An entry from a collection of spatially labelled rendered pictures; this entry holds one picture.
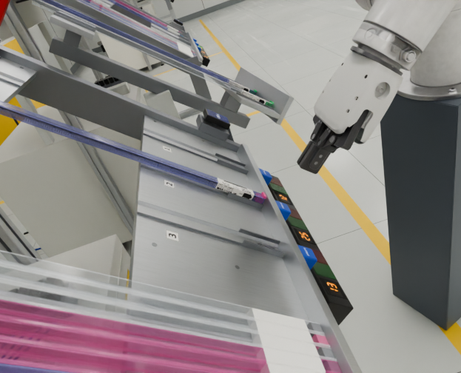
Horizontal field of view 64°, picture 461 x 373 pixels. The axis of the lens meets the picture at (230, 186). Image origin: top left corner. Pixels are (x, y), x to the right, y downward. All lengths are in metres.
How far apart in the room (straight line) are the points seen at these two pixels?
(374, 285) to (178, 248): 1.04
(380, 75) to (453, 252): 0.63
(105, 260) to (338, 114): 0.52
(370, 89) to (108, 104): 0.43
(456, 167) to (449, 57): 0.22
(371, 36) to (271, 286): 0.32
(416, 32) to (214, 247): 0.34
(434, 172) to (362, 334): 0.57
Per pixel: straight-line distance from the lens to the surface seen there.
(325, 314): 0.40
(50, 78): 0.69
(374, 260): 1.43
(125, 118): 0.69
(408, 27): 0.51
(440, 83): 0.85
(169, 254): 0.38
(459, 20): 0.82
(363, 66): 0.51
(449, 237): 1.00
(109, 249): 0.81
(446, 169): 0.88
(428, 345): 1.25
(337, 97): 0.53
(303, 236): 0.59
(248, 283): 0.40
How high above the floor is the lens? 1.06
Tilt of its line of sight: 32 degrees down
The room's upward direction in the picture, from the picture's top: 20 degrees counter-clockwise
